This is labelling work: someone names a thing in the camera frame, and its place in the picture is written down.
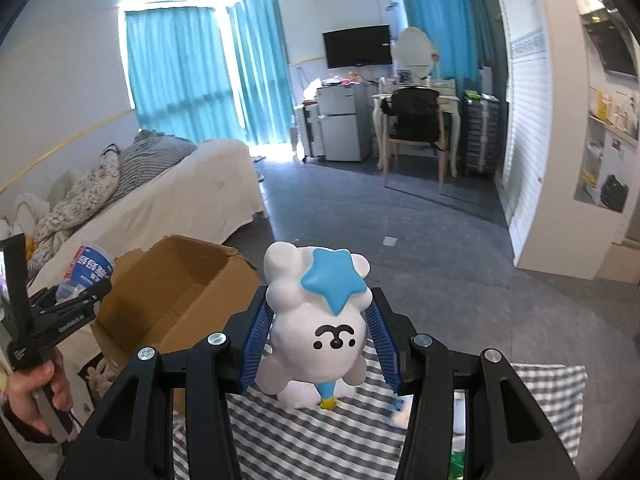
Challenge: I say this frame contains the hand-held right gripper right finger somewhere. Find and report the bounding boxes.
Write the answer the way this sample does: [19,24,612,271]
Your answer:
[366,287,583,480]

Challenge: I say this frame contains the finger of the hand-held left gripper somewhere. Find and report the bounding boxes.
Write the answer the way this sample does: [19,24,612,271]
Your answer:
[29,287,57,311]
[47,278,113,318]

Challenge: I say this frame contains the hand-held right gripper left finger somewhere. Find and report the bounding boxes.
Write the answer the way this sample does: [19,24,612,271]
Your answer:
[60,285,276,480]

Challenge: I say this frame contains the clear plastic bottle blue label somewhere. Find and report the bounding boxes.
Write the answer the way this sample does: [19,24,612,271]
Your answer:
[54,241,116,306]

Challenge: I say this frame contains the white toy figure blue star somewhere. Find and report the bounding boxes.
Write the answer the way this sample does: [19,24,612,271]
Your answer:
[256,241,373,411]

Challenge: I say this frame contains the blue white packet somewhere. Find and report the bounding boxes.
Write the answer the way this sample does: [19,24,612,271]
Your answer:
[390,395,412,428]

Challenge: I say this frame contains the brown cardboard box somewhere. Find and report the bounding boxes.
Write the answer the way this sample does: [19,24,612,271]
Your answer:
[91,234,262,416]

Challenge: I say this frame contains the person's left forearm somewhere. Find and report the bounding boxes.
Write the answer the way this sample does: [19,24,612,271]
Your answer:
[0,407,56,445]

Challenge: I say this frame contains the person's left hand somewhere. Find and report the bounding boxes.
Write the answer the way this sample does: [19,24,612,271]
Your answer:
[0,347,73,436]

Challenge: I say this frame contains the white crumpled blanket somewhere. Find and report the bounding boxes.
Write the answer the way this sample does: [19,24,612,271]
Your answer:
[0,195,47,261]

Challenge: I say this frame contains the white shoe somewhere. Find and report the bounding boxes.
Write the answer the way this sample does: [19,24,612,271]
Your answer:
[84,360,118,395]

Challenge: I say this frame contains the floral patterned pillow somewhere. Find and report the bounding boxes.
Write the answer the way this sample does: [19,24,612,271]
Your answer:
[35,144,122,241]

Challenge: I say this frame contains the grey white checkered cloth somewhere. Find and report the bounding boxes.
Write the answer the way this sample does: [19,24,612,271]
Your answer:
[172,345,588,480]

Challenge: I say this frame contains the person's grey clothing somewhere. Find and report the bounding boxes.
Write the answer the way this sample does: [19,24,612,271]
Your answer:
[0,430,76,480]

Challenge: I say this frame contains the white bed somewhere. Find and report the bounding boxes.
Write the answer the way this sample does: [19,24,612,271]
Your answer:
[0,137,268,311]

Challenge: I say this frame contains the grey striped pillow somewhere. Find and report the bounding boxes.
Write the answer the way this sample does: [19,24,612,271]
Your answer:
[117,130,198,186]

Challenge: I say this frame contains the wooden chair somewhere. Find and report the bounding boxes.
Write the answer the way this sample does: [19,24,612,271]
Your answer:
[382,92,447,195]

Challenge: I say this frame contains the white drawer cart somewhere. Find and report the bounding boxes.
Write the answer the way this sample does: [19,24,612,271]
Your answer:
[295,102,326,161]

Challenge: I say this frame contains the silver small fridge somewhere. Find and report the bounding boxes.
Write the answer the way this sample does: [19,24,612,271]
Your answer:
[315,84,373,162]

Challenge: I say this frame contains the black backpack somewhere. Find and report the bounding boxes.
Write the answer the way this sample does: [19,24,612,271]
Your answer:
[381,87,446,153]

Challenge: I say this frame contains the wide blue curtain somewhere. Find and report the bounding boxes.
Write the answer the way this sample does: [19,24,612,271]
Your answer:
[124,7,236,143]

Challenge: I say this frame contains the white slatted wardrobe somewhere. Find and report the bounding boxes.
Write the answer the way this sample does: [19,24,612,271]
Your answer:
[487,0,631,281]

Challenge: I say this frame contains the white dressing desk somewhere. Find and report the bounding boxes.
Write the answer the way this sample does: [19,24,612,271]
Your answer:
[372,79,460,178]

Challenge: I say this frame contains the white plastic bag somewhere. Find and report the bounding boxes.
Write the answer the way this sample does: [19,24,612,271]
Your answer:
[302,79,326,106]

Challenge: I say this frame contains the black bag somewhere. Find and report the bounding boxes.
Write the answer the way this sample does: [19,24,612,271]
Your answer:
[600,175,630,212]

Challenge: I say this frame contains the narrow blue curtain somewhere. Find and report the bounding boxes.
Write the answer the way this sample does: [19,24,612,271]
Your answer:
[227,0,296,146]

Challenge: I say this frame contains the white oval mirror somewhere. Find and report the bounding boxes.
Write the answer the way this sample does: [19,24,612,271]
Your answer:
[396,26,434,81]

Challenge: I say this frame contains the blue curtain beside wardrobe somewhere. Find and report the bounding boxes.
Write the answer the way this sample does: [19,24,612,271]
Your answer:
[392,0,501,96]

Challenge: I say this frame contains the black wall television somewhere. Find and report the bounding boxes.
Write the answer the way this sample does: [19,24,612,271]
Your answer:
[322,25,392,69]

